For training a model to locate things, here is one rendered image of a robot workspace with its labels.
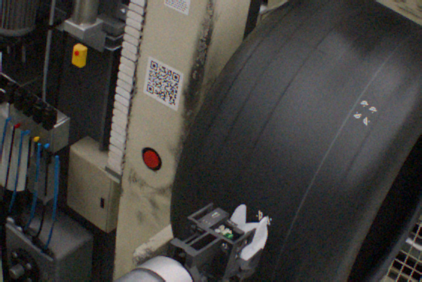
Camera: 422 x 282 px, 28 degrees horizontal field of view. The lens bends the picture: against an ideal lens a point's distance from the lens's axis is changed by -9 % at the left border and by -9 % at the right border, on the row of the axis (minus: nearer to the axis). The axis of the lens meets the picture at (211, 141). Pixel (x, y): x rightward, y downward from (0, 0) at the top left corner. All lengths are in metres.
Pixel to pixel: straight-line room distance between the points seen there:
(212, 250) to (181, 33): 0.49
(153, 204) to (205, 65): 0.32
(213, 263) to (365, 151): 0.26
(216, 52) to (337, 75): 0.31
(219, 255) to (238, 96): 0.26
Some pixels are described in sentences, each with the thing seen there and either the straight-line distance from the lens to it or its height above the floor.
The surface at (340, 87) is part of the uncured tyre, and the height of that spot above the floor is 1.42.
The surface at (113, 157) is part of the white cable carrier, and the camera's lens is 1.73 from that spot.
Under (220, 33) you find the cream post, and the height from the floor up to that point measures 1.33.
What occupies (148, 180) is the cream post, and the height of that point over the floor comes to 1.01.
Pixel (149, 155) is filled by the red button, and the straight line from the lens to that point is 1.64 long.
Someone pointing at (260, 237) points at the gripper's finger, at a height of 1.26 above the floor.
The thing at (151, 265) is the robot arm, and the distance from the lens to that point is 1.07.
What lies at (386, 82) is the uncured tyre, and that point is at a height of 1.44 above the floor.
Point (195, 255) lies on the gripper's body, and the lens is 1.08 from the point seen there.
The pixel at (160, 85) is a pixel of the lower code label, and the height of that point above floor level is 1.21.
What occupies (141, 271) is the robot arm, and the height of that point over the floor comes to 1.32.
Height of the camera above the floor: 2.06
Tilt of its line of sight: 36 degrees down
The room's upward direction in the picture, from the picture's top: 11 degrees clockwise
